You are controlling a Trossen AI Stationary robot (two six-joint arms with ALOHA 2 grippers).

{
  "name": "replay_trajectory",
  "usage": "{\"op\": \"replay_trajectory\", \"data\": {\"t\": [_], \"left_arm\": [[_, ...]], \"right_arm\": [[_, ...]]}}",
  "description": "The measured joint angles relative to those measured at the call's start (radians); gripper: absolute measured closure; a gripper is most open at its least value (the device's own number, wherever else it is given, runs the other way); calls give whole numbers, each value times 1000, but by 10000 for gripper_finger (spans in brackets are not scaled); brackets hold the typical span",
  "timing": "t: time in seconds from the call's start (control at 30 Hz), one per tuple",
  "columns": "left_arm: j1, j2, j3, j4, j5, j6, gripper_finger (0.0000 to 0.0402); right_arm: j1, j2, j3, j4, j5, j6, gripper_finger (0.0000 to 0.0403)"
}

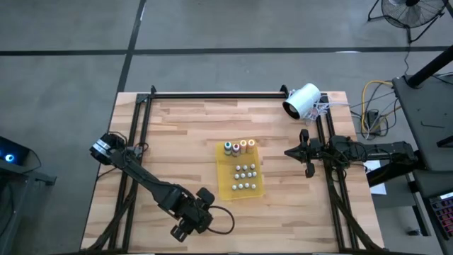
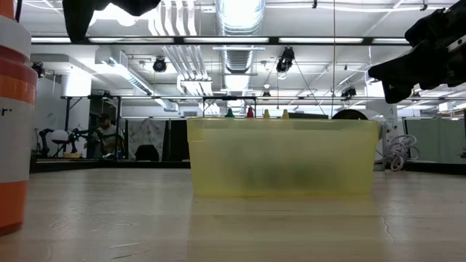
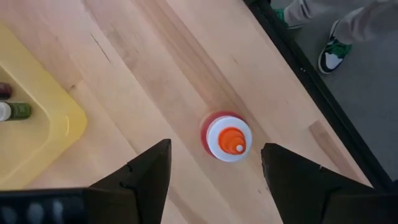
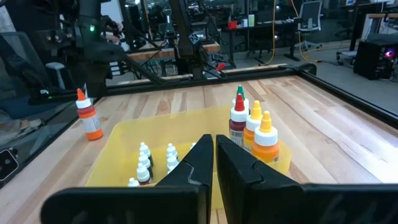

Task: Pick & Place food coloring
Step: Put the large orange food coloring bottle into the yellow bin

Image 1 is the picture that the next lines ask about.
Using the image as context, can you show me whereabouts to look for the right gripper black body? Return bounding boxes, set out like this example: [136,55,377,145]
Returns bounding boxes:
[299,128,322,179]

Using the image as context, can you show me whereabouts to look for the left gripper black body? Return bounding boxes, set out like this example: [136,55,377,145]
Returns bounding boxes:
[169,186,216,244]

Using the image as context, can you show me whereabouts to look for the yellow translucent plastic bin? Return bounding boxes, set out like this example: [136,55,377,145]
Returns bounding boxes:
[215,140,265,201]

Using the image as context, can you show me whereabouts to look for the black power adapter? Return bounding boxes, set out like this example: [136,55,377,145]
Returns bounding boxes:
[366,109,382,127]

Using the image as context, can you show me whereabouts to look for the white paper sheet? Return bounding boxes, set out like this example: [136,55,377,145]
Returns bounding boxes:
[362,159,389,196]

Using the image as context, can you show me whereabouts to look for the black support beam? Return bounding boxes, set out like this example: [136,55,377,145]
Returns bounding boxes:
[366,159,425,188]

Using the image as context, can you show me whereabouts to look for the dark grey side table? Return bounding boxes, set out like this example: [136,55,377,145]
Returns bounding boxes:
[391,72,453,199]

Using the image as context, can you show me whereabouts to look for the black stand pole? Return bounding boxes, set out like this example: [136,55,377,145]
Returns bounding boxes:
[406,45,453,89]

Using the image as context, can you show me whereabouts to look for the black floor fan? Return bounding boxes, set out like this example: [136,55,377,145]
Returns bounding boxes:
[367,0,449,45]

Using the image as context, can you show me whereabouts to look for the black computer with blue light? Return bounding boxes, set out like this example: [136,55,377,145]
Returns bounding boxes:
[0,136,31,167]

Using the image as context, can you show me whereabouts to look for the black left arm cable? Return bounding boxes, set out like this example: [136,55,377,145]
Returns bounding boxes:
[207,205,236,235]

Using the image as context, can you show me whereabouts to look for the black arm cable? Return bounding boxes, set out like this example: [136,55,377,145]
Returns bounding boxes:
[207,205,236,235]
[320,141,369,182]

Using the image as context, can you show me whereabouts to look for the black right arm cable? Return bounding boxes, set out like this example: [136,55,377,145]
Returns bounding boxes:
[320,141,369,182]

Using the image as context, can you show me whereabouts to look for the white coiled cables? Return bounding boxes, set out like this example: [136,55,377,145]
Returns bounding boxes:
[304,93,351,125]

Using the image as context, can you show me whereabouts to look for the yellow cable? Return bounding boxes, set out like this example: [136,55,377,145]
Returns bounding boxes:
[360,79,403,134]

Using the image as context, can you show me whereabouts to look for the black aluminium rig frame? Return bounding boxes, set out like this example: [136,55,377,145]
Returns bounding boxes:
[84,84,385,255]

